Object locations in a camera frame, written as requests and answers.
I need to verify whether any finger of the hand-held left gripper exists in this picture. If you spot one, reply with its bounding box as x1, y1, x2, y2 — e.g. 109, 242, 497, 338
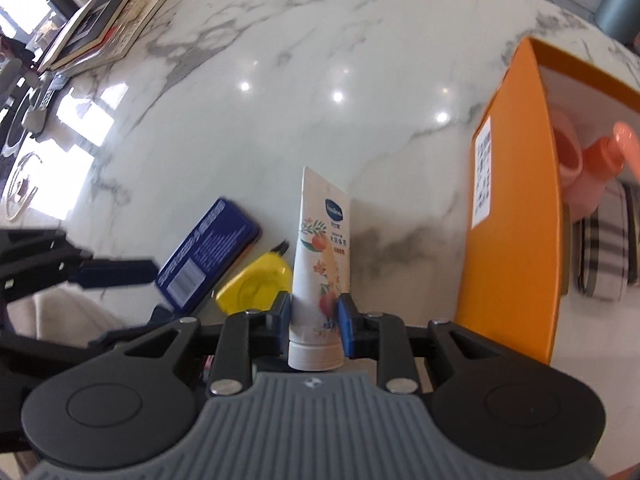
0, 228, 157, 306
0, 304, 178, 376

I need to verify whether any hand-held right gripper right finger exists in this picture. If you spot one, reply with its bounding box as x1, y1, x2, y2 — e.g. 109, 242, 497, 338
337, 293, 508, 395

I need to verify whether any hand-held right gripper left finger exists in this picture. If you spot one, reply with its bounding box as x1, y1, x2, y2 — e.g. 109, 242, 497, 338
97, 291, 293, 397

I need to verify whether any white lotion tube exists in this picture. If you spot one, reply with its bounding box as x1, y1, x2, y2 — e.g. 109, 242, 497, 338
287, 166, 352, 371

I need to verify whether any blue tin case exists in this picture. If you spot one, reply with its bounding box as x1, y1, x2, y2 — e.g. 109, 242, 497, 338
155, 197, 262, 309

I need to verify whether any orange cardboard box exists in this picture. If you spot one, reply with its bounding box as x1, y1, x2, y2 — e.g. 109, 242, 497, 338
452, 36, 640, 367

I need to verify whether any pink watering pot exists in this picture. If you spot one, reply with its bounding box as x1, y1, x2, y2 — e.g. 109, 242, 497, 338
566, 121, 640, 222

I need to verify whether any beige cloth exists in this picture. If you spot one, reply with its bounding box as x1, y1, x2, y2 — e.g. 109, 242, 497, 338
4, 289, 118, 347

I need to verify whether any yellow plastic object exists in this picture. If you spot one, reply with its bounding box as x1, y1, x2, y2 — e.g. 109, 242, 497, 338
215, 240, 294, 314

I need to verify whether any metal chair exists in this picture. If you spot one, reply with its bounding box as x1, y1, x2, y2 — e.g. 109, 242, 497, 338
0, 52, 53, 223

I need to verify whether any stack of books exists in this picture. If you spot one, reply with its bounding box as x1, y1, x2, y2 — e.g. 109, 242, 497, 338
50, 0, 180, 75

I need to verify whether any black book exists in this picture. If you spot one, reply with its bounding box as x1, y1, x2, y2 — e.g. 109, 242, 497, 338
36, 0, 145, 72

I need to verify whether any plaid pouch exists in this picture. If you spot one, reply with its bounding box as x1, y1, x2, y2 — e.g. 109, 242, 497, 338
570, 180, 640, 303

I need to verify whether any grey round bin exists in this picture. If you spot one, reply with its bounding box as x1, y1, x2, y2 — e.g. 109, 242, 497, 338
596, 0, 640, 45

